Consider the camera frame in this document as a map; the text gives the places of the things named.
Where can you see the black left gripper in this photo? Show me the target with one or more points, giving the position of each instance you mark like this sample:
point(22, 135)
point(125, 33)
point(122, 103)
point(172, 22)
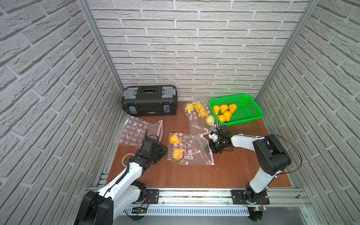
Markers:
point(159, 150)

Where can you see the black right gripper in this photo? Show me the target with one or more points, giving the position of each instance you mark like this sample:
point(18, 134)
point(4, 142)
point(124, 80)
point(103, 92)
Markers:
point(211, 144)

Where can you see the dotted zip bag with pears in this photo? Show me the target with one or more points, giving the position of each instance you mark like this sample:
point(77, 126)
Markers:
point(133, 131)

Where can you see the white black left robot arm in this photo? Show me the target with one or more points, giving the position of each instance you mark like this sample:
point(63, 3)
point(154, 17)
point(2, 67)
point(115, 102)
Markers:
point(118, 185)

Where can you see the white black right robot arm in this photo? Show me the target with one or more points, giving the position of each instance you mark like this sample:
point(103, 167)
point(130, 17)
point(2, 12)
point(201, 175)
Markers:
point(272, 157)

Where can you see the clear zip bag with pears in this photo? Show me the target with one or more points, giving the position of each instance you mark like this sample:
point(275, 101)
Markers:
point(196, 112)

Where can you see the clear tape roll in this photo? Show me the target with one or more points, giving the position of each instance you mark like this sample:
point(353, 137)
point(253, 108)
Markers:
point(126, 158)

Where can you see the green plastic basket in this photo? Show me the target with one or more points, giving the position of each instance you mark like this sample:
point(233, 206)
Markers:
point(247, 109)

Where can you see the black plastic toolbox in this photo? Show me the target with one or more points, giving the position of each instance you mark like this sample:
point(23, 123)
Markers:
point(151, 100)

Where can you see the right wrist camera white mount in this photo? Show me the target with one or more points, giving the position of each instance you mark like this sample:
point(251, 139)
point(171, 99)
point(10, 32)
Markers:
point(214, 136)

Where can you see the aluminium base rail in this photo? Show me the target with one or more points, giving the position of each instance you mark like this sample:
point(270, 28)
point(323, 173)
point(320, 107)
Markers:
point(226, 202)

